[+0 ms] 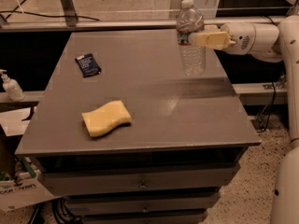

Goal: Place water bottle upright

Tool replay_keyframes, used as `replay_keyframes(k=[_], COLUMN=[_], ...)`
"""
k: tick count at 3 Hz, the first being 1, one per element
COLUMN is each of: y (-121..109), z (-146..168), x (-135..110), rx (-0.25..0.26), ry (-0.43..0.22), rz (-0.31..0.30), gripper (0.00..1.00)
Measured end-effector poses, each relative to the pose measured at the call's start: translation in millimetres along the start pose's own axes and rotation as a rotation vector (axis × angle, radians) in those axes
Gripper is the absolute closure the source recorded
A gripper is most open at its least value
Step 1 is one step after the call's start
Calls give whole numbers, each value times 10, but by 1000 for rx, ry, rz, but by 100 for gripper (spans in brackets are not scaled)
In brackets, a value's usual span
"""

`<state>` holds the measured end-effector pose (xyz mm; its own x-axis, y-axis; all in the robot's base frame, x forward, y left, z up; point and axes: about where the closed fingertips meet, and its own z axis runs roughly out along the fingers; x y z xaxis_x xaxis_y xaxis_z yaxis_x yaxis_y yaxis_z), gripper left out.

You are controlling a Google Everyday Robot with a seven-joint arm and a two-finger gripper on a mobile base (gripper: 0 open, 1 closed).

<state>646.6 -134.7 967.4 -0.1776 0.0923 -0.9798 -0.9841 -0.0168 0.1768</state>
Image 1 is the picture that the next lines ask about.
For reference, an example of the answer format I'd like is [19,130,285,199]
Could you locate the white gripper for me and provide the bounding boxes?
[193,22,255,55]

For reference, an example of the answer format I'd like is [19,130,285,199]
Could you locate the clear plastic water bottle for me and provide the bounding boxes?
[176,0,206,76]

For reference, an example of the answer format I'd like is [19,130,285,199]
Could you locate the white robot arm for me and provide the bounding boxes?
[191,15,299,224]

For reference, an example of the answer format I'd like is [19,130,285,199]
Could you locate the white pump dispenser bottle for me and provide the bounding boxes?
[0,69,25,102]

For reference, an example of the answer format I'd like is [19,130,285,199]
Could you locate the dark blue snack packet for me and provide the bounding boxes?
[75,53,102,77]

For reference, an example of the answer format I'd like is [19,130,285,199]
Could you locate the grey drawer cabinet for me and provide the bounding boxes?
[17,30,260,224]

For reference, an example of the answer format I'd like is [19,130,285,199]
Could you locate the yellow sponge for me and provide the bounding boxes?
[81,101,132,137]

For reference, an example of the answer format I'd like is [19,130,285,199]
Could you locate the white paper sheet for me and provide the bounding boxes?
[0,106,36,136]

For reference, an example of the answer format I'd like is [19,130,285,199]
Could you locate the white cardboard box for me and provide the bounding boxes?
[0,170,56,212]

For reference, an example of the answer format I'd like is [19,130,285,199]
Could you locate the metal frame rail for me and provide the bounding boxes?
[0,0,299,34]

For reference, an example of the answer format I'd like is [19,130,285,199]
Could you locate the black cable on floor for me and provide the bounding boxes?
[0,0,101,22]

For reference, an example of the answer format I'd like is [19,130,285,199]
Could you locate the black cables under cabinet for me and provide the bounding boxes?
[27,198,82,224]

